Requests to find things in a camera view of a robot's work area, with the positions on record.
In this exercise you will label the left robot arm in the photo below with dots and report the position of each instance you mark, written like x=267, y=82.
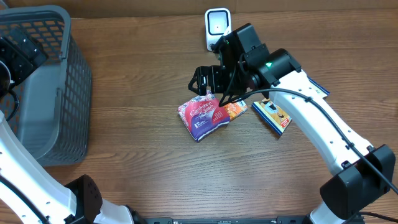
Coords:
x=34, y=195

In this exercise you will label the grey plastic shopping basket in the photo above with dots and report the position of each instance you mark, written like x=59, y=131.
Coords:
x=53, y=119

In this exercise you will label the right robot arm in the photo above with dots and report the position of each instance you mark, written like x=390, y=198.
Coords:
x=360, y=172

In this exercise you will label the small orange box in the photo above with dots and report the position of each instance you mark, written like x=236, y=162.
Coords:
x=236, y=109

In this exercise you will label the red purple Carefree pack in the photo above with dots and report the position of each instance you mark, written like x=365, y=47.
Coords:
x=202, y=115

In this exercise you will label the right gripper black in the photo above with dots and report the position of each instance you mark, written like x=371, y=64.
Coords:
x=217, y=85

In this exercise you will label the white barcode scanner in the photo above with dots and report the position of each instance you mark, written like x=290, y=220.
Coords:
x=217, y=24

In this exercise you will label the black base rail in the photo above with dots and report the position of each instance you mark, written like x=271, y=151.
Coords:
x=278, y=220

